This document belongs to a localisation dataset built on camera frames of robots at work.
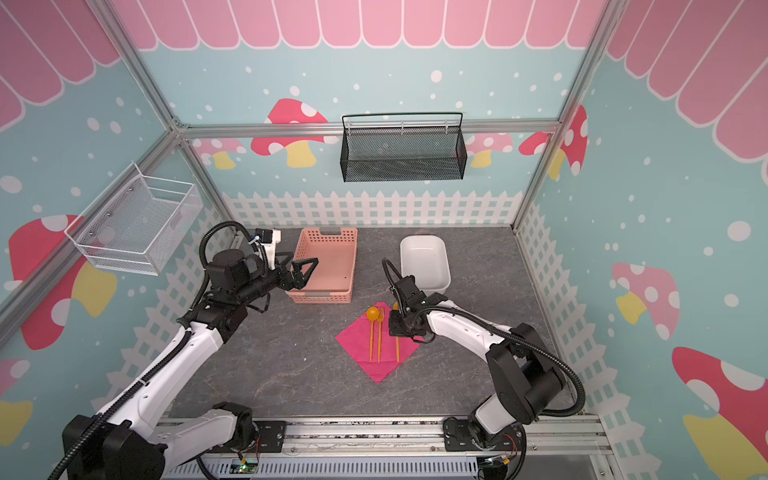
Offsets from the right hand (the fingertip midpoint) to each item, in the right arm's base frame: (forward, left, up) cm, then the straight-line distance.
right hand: (392, 328), depth 87 cm
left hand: (+8, +22, +21) cm, 32 cm away
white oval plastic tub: (+31, -12, -5) cm, 33 cm away
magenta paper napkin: (-2, +11, -5) cm, 13 cm away
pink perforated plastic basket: (+15, +19, +3) cm, 25 cm away
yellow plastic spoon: (+7, +7, -4) cm, 10 cm away
